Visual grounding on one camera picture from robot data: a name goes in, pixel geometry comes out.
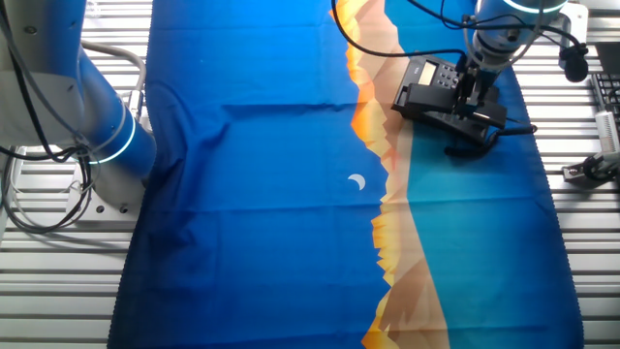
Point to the black telephone base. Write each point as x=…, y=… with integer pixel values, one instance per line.
x=428, y=72

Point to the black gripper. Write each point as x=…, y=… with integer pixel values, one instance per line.
x=477, y=82

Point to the dark square box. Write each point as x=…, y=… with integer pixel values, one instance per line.
x=608, y=56

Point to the white ribbed device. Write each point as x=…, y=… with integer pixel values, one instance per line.
x=608, y=132

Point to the black keyboard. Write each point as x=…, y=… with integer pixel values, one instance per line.
x=608, y=92

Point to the metal clamp bracket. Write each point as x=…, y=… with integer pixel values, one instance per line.
x=588, y=170

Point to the black telephone handset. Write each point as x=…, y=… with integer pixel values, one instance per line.
x=431, y=99

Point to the blue printed tablecloth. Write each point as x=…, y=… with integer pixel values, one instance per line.
x=261, y=194

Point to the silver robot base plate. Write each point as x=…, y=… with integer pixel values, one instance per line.
x=102, y=211

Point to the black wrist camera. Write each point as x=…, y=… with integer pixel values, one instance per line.
x=461, y=63

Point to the grey base conduit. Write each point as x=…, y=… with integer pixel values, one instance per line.
x=131, y=58

